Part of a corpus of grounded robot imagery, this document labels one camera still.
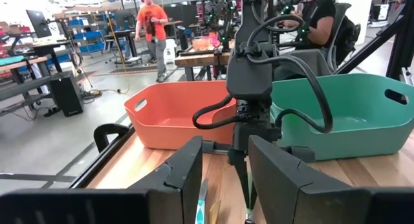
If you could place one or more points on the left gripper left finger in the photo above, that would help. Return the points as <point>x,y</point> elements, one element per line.
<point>181,185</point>

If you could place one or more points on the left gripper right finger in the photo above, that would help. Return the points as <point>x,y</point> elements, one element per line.
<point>278,185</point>

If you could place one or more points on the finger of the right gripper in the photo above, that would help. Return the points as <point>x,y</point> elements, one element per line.
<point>254,195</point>
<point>240,172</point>

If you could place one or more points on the teal wave-patterned cutlery piece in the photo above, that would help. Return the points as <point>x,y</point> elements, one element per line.
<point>201,204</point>

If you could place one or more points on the black background robot arm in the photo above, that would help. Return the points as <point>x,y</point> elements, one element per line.
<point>220,13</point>

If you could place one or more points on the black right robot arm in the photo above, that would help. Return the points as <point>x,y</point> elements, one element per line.
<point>252,29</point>

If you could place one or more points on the orange plastic bin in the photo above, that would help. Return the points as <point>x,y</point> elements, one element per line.
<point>168,120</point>

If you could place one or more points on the wooden background workbench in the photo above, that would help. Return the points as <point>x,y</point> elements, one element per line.
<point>200,59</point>

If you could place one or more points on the black table clamp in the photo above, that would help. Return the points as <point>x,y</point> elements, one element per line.
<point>106,130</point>

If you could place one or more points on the green plastic bin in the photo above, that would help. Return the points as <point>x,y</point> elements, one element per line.
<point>355,127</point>

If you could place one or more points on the white step stool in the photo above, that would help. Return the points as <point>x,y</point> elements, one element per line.
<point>169,52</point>

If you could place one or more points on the black cylindrical bin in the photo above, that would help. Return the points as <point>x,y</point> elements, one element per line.
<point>182,38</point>

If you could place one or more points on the person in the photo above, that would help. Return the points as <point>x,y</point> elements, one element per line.
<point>320,20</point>
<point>152,23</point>

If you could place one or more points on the black office chair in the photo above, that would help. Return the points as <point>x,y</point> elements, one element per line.
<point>347,33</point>

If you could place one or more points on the black computer tower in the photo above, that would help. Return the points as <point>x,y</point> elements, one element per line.
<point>66,94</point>

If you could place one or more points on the blue storage bin shelf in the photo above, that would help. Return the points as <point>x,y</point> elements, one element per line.
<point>87,36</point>

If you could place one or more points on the desk with wooden top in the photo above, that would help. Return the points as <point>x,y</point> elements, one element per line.
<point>22,62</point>

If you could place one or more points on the black computer monitor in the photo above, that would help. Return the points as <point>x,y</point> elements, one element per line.
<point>39,23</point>

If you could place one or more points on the black aluminium table frame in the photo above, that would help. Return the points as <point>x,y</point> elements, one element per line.
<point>97,165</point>

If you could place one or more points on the black support frame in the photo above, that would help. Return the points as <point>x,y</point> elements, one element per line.
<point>401,39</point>

